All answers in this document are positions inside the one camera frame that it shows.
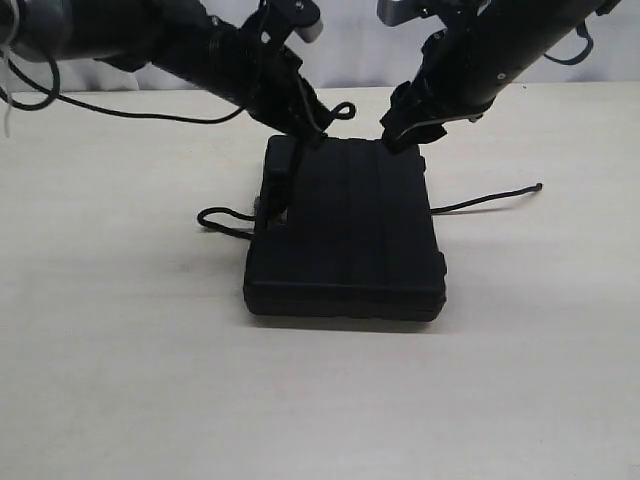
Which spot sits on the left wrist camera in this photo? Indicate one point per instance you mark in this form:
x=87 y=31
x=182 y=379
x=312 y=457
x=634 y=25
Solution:
x=284 y=17

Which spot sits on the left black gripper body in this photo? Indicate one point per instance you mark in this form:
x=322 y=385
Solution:
x=274 y=93

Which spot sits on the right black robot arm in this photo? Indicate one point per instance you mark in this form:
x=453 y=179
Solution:
x=483 y=47

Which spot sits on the white backdrop curtain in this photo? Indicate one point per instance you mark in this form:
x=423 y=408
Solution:
x=356 y=49

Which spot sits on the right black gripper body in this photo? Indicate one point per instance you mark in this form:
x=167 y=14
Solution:
x=429 y=94

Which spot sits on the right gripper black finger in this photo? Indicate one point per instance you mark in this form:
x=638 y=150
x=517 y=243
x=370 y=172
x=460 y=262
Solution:
x=399 y=135

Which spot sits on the black plastic carrying case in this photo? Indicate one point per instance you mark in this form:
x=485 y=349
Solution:
x=344 y=230

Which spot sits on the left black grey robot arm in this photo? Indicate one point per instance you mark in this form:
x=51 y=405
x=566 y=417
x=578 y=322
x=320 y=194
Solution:
x=178 y=37

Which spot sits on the white zip tie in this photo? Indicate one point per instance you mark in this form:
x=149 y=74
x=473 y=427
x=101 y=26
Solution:
x=7 y=75

